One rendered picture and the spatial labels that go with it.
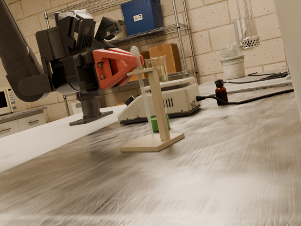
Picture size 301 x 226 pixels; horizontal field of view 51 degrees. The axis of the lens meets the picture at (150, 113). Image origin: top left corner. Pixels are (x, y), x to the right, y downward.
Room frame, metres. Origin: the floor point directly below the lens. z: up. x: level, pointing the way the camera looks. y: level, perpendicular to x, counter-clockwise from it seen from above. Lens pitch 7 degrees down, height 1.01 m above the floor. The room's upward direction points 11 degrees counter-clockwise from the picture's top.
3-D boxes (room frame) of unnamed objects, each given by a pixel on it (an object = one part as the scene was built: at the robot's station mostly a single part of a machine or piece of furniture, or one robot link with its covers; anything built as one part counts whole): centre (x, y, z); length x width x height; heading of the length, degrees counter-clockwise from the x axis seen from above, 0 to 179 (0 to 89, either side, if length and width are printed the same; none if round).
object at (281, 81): (1.12, -0.39, 0.91); 0.30 x 0.20 x 0.01; 66
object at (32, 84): (0.63, 0.17, 1.08); 0.12 x 0.09 x 0.12; 98
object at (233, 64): (1.85, -0.53, 1.01); 0.14 x 0.14 x 0.21
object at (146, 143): (0.52, 0.01, 0.96); 0.08 x 0.08 x 0.13; 52
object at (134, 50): (0.51, 0.01, 1.04); 0.01 x 0.01 x 0.04; 51
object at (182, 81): (0.83, -0.06, 0.98); 0.12 x 0.12 x 0.01; 67
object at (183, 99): (0.84, -0.04, 0.94); 0.22 x 0.13 x 0.08; 67
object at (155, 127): (0.64, -0.01, 0.93); 0.04 x 0.04 x 0.06
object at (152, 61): (0.83, -0.04, 1.02); 0.06 x 0.05 x 0.08; 101
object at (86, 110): (1.13, 0.21, 0.94); 0.20 x 0.07 x 0.08; 156
